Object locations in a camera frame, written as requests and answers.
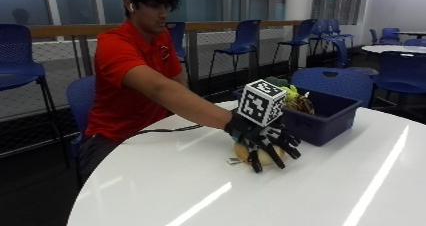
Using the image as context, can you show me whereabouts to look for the tan round soft toy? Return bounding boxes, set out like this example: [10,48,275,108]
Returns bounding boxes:
[226,141,288,168]

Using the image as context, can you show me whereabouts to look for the person in red shirt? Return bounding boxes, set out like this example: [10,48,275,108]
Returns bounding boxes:
[77,0,236,184]

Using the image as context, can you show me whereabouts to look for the round white table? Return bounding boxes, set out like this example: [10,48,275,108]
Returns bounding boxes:
[392,30,426,38]
[360,44,426,56]

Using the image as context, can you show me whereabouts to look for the blue chair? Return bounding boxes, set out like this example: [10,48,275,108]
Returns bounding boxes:
[371,50,426,112]
[368,27,403,47]
[327,18,356,50]
[307,19,339,58]
[402,38,426,48]
[65,74,97,170]
[331,38,380,77]
[271,18,319,72]
[206,19,263,89]
[0,23,63,145]
[165,21,189,64]
[290,67,375,109]

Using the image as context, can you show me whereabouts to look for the brown striped soft toy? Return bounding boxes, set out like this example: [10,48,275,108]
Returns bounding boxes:
[284,94,316,116]

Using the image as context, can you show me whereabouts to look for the black glove cable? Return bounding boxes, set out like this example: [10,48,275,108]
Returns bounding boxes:
[134,124,205,136]

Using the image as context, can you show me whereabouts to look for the yellow-green soft toy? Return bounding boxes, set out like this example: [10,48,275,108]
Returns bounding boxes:
[280,84,300,103]

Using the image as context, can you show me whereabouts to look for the dark green soft toy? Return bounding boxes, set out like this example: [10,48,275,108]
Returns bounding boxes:
[264,76,291,88]

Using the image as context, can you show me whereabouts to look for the dark blue plastic bin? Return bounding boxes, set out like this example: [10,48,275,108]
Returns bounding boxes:
[231,85,363,148]

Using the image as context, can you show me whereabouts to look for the white cube with black markers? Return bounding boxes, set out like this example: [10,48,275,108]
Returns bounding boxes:
[235,79,287,128]

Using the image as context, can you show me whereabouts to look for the white pillar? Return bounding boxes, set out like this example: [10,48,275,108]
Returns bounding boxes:
[283,0,316,22]

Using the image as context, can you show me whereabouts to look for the wooden railing with mesh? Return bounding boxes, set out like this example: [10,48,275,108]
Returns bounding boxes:
[25,19,308,87]

